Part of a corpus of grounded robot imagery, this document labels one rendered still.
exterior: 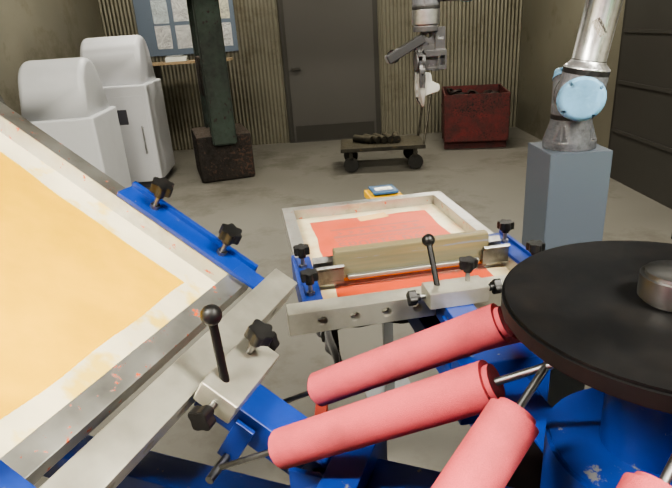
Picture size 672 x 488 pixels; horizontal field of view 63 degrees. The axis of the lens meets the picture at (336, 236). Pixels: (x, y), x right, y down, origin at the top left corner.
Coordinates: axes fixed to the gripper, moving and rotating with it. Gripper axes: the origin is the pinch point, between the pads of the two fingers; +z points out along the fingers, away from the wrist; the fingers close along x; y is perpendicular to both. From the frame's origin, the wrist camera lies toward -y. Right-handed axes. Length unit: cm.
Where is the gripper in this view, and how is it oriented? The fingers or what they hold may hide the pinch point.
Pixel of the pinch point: (418, 100)
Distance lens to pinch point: 164.6
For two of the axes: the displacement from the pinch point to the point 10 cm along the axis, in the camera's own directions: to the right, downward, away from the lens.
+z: 0.6, 9.3, 3.6
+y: 10.0, -0.7, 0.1
